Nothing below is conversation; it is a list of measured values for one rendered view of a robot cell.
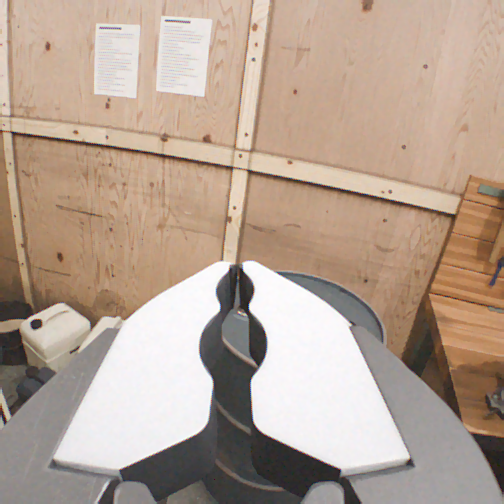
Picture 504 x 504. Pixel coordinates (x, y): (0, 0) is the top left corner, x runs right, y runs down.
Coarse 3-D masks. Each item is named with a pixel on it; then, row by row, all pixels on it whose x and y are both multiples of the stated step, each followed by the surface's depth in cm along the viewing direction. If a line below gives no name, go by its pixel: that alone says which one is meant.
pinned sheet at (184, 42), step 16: (160, 32) 143; (176, 32) 142; (192, 32) 140; (208, 32) 139; (160, 48) 146; (176, 48) 144; (192, 48) 143; (208, 48) 142; (160, 64) 149; (176, 64) 147; (192, 64) 146; (160, 80) 151; (176, 80) 150; (192, 80) 149
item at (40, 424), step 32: (96, 352) 9; (64, 384) 8; (32, 416) 7; (64, 416) 7; (0, 448) 6; (32, 448) 6; (0, 480) 6; (32, 480) 6; (64, 480) 6; (96, 480) 6
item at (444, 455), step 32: (384, 352) 9; (384, 384) 8; (416, 384) 8; (416, 416) 7; (448, 416) 7; (416, 448) 6; (448, 448) 6; (352, 480) 6; (384, 480) 6; (416, 480) 6; (448, 480) 6; (480, 480) 6
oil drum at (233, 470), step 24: (312, 288) 151; (336, 288) 154; (240, 312) 130; (360, 312) 141; (240, 336) 121; (384, 336) 127; (240, 360) 113; (216, 384) 127; (240, 384) 116; (216, 408) 131; (240, 408) 120; (240, 432) 124; (216, 456) 139; (240, 456) 129; (216, 480) 145; (240, 480) 134; (264, 480) 131
